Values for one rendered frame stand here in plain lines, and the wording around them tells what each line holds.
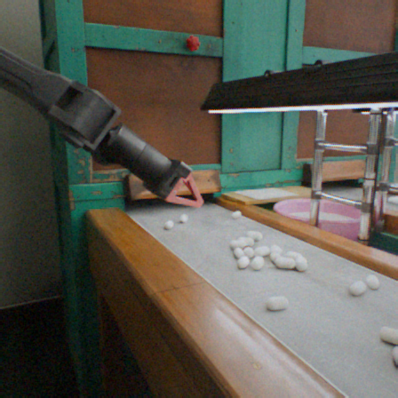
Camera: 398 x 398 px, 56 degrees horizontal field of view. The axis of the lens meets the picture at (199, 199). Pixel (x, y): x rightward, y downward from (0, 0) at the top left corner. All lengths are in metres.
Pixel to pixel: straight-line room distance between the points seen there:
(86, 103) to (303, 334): 0.45
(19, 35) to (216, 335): 1.70
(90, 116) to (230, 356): 0.38
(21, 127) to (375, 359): 1.72
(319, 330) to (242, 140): 0.85
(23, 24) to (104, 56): 0.89
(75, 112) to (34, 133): 1.35
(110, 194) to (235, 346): 0.76
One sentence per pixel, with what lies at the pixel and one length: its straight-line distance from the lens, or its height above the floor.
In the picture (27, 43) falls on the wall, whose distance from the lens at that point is 1.97.
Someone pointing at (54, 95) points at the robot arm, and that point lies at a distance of 0.61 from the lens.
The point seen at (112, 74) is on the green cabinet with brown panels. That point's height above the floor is 1.14.
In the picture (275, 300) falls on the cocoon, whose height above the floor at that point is 0.76.
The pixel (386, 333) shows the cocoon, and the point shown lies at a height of 0.75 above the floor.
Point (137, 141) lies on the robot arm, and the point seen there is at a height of 0.98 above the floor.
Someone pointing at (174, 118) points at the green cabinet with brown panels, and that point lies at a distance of 1.18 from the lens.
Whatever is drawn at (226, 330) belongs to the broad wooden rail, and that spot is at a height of 0.76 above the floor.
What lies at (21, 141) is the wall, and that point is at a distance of 1.94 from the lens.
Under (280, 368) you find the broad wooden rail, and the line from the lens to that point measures 0.44.
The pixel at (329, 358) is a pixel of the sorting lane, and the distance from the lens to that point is 0.51.
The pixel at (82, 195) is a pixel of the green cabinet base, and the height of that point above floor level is 0.81.
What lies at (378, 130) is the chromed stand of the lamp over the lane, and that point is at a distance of 0.83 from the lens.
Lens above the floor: 1.02
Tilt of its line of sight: 12 degrees down
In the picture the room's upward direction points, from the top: straight up
